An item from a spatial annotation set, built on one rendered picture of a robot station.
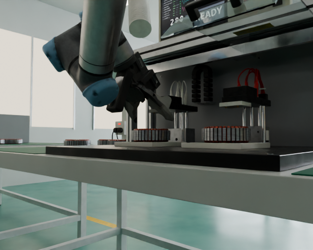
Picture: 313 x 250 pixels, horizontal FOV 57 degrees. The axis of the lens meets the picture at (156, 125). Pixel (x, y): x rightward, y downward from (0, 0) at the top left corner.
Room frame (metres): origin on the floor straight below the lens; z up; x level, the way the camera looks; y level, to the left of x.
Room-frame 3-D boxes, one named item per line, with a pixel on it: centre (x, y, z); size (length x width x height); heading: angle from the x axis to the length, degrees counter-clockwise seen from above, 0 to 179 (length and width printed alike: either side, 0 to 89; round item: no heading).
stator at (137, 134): (0.84, 0.02, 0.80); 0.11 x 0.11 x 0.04
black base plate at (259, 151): (0.77, -0.08, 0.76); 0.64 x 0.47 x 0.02; 48
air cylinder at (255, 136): (0.79, -0.26, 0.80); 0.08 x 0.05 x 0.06; 48
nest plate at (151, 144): (0.84, 0.02, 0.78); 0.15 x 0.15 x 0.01; 48
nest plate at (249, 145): (0.68, -0.16, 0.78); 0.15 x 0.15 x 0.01; 48
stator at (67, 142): (1.25, 0.34, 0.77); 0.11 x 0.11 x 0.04
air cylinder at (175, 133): (0.95, -0.08, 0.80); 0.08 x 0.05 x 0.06; 48
